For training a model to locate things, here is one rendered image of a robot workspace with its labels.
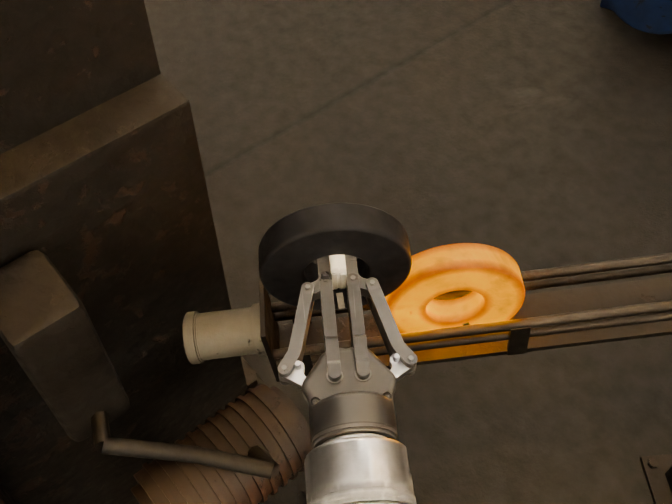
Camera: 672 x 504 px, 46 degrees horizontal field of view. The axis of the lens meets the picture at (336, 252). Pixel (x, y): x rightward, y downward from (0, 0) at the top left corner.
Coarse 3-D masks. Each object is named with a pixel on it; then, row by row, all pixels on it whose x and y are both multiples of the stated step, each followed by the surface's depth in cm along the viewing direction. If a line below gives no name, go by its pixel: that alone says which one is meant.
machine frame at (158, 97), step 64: (0, 0) 68; (64, 0) 72; (128, 0) 77; (0, 64) 72; (64, 64) 77; (128, 64) 82; (0, 128) 77; (64, 128) 81; (128, 128) 81; (192, 128) 86; (0, 192) 76; (64, 192) 80; (128, 192) 86; (192, 192) 93; (0, 256) 80; (64, 256) 86; (128, 256) 93; (192, 256) 102; (128, 320) 102; (0, 384) 93; (128, 384) 111; (192, 384) 124; (256, 384) 152; (0, 448) 101; (64, 448) 111
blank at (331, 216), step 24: (288, 216) 75; (312, 216) 74; (336, 216) 73; (360, 216) 74; (384, 216) 76; (264, 240) 77; (288, 240) 74; (312, 240) 74; (336, 240) 74; (360, 240) 74; (384, 240) 75; (408, 240) 79; (264, 264) 77; (288, 264) 77; (312, 264) 82; (360, 264) 82; (384, 264) 78; (408, 264) 79; (288, 288) 81; (384, 288) 82
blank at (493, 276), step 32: (416, 256) 82; (448, 256) 81; (480, 256) 81; (416, 288) 82; (448, 288) 83; (480, 288) 83; (512, 288) 84; (416, 320) 88; (448, 320) 89; (480, 320) 89
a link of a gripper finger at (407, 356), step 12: (372, 288) 75; (372, 300) 74; (384, 300) 74; (372, 312) 76; (384, 312) 73; (384, 324) 73; (384, 336) 73; (396, 336) 72; (396, 348) 71; (408, 348) 71; (408, 360) 71
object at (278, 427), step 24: (240, 408) 100; (264, 408) 99; (288, 408) 99; (216, 432) 98; (240, 432) 97; (264, 432) 98; (288, 432) 98; (288, 456) 98; (144, 480) 94; (168, 480) 94; (192, 480) 94; (216, 480) 94; (240, 480) 95; (264, 480) 97
